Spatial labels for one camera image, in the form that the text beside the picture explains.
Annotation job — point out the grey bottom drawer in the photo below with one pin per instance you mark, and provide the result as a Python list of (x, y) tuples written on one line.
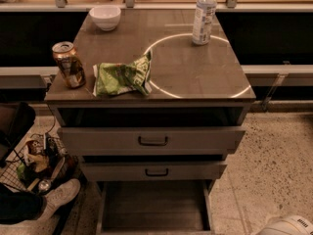
[(155, 208)]

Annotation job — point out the grey drawer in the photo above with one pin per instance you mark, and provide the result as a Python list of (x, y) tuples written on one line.
[(155, 208), (153, 171), (151, 141)]

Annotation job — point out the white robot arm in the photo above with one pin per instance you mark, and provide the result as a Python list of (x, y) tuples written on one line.
[(289, 225)]

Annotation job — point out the grey drawer cabinet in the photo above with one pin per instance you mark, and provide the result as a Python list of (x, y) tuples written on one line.
[(192, 86)]

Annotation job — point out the grey middle drawer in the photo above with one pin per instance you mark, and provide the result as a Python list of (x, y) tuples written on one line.
[(153, 171)]

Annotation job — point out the grey top drawer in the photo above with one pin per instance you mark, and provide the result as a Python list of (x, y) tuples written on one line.
[(151, 141)]

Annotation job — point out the green chip bag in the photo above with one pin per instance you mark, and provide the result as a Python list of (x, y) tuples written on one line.
[(116, 79)]

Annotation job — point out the brown soda can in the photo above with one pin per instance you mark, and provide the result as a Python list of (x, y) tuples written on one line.
[(69, 64)]

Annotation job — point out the white ceramic bowl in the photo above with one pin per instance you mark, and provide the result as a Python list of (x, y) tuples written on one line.
[(106, 17)]

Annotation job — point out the clear plastic water bottle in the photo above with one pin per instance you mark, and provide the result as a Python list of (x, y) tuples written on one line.
[(202, 26)]

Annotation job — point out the white sneaker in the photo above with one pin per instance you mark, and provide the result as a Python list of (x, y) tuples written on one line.
[(58, 197)]

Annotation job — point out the dark trouser leg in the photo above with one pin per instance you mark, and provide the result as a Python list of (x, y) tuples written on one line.
[(16, 207)]

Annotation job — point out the black wire basket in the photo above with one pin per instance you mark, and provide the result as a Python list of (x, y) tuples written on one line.
[(41, 164)]

